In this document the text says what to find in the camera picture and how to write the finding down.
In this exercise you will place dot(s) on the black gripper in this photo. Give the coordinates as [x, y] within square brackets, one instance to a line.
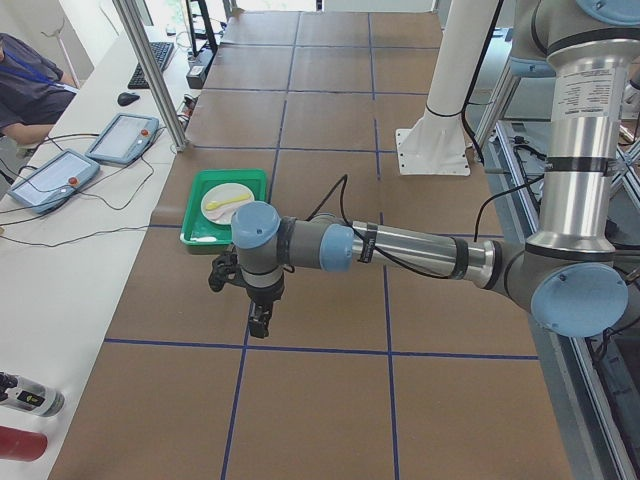
[264, 295]

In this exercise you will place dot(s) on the pink plastic spoon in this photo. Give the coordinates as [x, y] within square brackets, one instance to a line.
[221, 214]

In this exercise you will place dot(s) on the yellow plastic spoon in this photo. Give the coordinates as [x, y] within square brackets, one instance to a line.
[213, 205]

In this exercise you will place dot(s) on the white round plate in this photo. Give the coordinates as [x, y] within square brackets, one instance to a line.
[226, 191]

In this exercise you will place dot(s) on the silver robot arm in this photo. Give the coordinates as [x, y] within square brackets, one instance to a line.
[563, 274]

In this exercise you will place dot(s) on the green plastic tray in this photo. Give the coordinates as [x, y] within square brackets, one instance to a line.
[200, 235]

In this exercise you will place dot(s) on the far teach pendant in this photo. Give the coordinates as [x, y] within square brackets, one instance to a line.
[124, 139]

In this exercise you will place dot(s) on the teach pendant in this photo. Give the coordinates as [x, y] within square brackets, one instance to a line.
[124, 139]
[53, 183]

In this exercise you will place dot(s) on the clear water bottle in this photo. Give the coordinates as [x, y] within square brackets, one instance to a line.
[22, 394]

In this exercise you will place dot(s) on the near teach pendant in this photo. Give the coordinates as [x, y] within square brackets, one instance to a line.
[53, 183]

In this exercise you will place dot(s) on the black computer mouse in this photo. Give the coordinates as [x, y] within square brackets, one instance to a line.
[127, 98]

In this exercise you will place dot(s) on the red bottle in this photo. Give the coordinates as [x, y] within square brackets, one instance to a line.
[21, 445]

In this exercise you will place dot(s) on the seated person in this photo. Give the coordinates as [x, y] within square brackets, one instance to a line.
[35, 92]

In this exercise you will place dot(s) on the aluminium frame post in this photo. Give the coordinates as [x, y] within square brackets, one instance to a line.
[135, 30]

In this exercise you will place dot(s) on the white pedestal column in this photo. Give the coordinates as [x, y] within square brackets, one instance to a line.
[436, 144]

